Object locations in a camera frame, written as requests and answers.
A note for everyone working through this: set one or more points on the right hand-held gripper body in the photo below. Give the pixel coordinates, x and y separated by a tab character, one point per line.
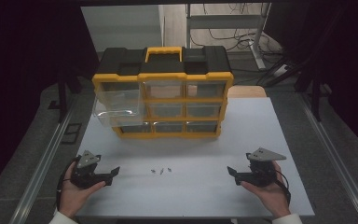
262	174

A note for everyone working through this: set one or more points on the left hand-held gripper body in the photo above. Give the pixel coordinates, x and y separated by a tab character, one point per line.
87	178

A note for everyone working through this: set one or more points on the clear plastic drawer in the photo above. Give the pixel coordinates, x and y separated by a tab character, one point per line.
119	104

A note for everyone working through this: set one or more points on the yellow and black organizer box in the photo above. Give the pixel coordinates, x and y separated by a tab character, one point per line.
163	76

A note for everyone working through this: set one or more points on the person's left hand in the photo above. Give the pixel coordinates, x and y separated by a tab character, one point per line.
73	199

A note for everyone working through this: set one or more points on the person's right hand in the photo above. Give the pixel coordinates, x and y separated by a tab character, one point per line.
273	197

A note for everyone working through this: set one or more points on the group of closed small drawers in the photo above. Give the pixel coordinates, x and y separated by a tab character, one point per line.
203	109

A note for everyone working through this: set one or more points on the wooden board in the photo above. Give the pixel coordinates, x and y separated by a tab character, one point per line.
248	92

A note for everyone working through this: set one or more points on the black metal stand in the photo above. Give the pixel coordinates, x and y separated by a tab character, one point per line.
315	99
62	93

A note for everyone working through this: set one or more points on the white power strip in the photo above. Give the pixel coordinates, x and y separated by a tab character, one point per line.
280	70

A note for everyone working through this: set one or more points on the dark curtain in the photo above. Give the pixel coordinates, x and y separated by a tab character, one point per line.
18	77
348	68

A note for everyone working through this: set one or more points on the white panel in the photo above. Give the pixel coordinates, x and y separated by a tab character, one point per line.
121	26

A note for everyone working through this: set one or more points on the aluminium rail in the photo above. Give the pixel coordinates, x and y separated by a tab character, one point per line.
335	155
43	161

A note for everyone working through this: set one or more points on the white metal desk frame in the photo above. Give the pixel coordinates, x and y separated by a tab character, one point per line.
223	21

